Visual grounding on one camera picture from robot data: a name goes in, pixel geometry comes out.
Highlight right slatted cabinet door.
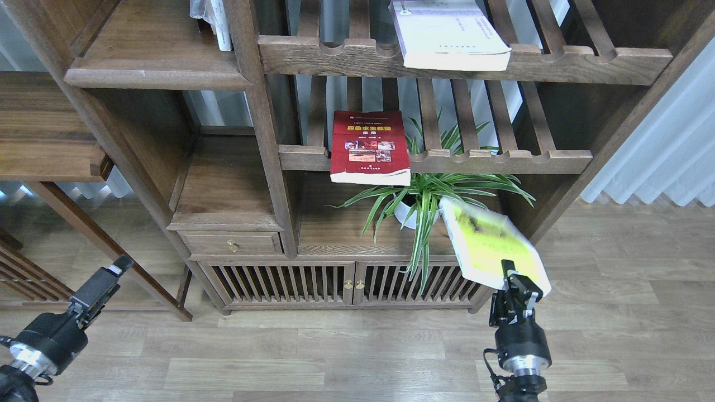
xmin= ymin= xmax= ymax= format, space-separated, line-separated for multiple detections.
xmin=353 ymin=261 xmax=495 ymax=313

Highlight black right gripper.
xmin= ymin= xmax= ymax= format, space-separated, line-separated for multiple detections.
xmin=489 ymin=260 xmax=552 ymax=376

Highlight red cover book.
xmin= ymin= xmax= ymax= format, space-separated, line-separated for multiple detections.
xmin=330 ymin=111 xmax=411 ymax=186

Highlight small wooden drawer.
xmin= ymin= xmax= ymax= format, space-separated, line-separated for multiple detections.
xmin=178 ymin=231 xmax=283 ymax=255

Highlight yellow green cover book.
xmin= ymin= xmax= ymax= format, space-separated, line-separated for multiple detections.
xmin=440 ymin=198 xmax=552 ymax=295

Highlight slatted cabinet door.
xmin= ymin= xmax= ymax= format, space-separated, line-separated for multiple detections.
xmin=353 ymin=261 xmax=495 ymax=313
xmin=199 ymin=261 xmax=355 ymax=310

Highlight wooden side table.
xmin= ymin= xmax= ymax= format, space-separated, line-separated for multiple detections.
xmin=1 ymin=71 xmax=193 ymax=322

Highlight white curtain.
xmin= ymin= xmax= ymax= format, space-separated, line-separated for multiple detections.
xmin=580 ymin=41 xmax=714 ymax=208

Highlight left slatted cabinet door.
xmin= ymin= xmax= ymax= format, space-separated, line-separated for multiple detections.
xmin=199 ymin=261 xmax=355 ymax=310

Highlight dark wooden bookshelf unit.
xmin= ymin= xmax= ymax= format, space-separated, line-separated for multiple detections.
xmin=2 ymin=1 xmax=713 ymax=313

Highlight white rolled papers in plastic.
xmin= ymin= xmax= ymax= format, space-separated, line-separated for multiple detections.
xmin=189 ymin=0 xmax=233 ymax=51

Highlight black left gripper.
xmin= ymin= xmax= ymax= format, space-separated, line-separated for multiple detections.
xmin=9 ymin=255 xmax=135 ymax=379

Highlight green spider plant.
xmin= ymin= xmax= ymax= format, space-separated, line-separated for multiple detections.
xmin=341 ymin=118 xmax=535 ymax=290

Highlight white purple cover book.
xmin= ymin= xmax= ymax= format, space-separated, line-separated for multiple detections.
xmin=389 ymin=1 xmax=511 ymax=71

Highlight white plant pot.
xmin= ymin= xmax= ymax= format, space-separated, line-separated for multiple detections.
xmin=394 ymin=194 xmax=422 ymax=230

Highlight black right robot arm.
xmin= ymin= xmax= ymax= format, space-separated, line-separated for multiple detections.
xmin=483 ymin=260 xmax=552 ymax=401

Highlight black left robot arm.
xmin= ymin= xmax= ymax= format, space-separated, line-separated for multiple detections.
xmin=1 ymin=255 xmax=135 ymax=401

